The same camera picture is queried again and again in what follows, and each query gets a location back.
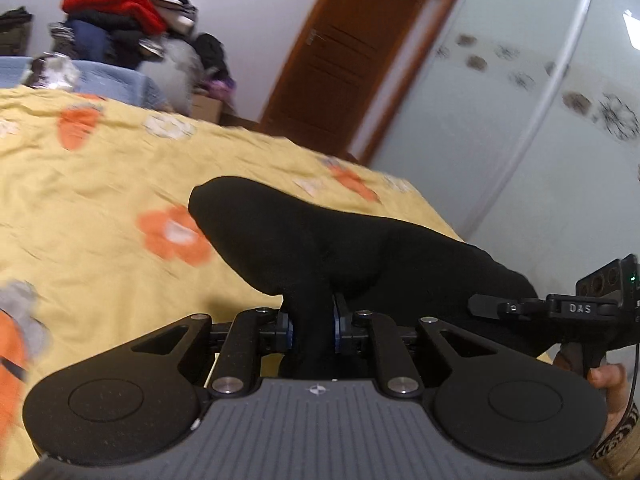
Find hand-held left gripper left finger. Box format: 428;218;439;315
131;308;296;397

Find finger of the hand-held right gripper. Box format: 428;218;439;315
467;293;550;322

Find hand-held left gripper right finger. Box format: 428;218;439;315
331;292;482;399

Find black pants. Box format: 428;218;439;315
187;176;557;382

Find person's right forearm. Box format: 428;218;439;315
592;402;640;479

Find person's right hand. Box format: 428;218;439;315
552;354;632;428

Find frosted glass wardrobe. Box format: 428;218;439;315
369;0;640;307

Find yellow floral bedsheet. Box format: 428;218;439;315
0;86;464;480

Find cardboard box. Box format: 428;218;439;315
190;91;227;124

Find purple cloth item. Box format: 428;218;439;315
204;76;238;104

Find brown wooden door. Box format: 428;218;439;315
259;0;477;167

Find grey fabric bundle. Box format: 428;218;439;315
137;39;207;117

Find black garment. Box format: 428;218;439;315
192;32;232;82

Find blue towel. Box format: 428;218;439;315
0;56;169;111

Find crumpled silver white cloth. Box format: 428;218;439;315
27;52;82;92

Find pile of clothes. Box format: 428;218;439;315
47;0;202;70

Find red garment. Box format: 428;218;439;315
61;0;169;36

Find dark bag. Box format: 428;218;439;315
0;6;34;57

